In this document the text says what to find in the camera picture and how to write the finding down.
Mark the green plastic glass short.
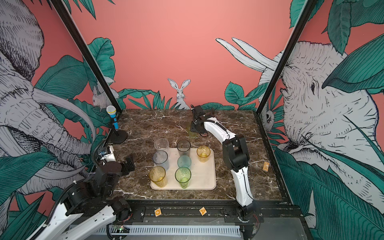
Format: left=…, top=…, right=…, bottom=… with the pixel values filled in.
left=187, top=124, right=200, bottom=139

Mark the dark brown plastic glass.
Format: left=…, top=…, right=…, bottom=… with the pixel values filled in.
left=177, top=140, right=191, bottom=157

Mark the yellow plastic glass front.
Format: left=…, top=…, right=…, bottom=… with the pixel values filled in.
left=197, top=146, right=211, bottom=163

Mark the teal frosted glass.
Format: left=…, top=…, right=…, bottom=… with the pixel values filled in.
left=177, top=155, right=192, bottom=168

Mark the clear plastic glass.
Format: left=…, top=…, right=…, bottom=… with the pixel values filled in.
left=154, top=138, right=169, bottom=152

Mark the amber plastic glass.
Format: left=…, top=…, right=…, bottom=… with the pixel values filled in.
left=149, top=166, right=167, bottom=188

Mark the blue grey plastic glass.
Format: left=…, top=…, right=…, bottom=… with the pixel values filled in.
left=152, top=150, right=170, bottom=171

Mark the tall light green glass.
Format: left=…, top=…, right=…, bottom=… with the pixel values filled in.
left=175, top=167, right=192, bottom=189

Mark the beige square tray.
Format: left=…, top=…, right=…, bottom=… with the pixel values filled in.
left=151, top=148, right=216, bottom=191

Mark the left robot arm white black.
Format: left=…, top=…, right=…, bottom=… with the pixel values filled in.
left=28, top=155, right=136, bottom=240

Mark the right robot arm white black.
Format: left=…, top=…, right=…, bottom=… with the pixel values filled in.
left=191, top=105, right=258, bottom=222

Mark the toy microphone on stand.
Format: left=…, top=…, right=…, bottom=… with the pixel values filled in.
left=106, top=105, right=128, bottom=144

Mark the small wooden block right edge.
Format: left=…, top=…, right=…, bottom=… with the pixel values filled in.
left=263, top=162, right=270, bottom=172

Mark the black front rail base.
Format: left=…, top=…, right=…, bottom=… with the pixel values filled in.
left=127, top=200, right=304, bottom=224

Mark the right black frame post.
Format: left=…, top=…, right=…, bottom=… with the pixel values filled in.
left=255, top=0, right=319, bottom=116

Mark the black frame post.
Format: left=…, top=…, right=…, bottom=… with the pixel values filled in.
left=49, top=0, right=122, bottom=115
left=255, top=0, right=319, bottom=116

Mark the left black frame post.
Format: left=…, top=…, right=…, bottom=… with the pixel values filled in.
left=49, top=0, right=122, bottom=115

